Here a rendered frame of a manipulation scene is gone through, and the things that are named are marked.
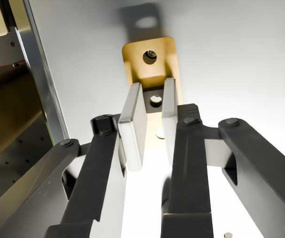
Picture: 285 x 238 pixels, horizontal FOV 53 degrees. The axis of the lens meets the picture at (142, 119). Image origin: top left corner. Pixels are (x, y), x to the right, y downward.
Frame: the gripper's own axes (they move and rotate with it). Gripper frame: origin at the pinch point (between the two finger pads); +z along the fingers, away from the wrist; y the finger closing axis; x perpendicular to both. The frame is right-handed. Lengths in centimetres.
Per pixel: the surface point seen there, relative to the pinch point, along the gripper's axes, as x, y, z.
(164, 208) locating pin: -11.5, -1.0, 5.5
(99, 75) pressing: 1.7, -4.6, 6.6
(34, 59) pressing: 3.9, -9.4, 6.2
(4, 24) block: 6.9, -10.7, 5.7
